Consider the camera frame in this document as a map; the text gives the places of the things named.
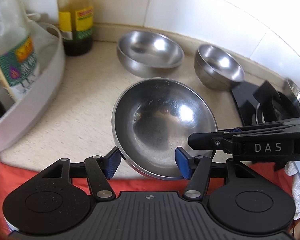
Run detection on red cloth mat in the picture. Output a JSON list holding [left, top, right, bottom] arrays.
[[0, 152, 300, 235]]

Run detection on steel bowl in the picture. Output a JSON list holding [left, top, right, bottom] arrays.
[[117, 30, 185, 78], [194, 44, 245, 91], [111, 78, 217, 180]]

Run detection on white round condiment tray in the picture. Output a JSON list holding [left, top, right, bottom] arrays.
[[0, 14, 65, 152]]

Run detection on clear purple-cap vinegar bottle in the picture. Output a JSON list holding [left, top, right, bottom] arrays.
[[0, 0, 40, 101]]

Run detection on steel pot on stove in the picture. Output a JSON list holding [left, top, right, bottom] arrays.
[[283, 78, 300, 113]]

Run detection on black gas stove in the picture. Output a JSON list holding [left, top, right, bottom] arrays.
[[231, 81, 300, 126]]

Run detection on yellow-label oil bottle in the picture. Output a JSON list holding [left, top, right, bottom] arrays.
[[57, 0, 94, 56]]

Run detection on white gloved right hand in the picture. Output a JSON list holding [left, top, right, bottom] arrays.
[[285, 161, 300, 220]]

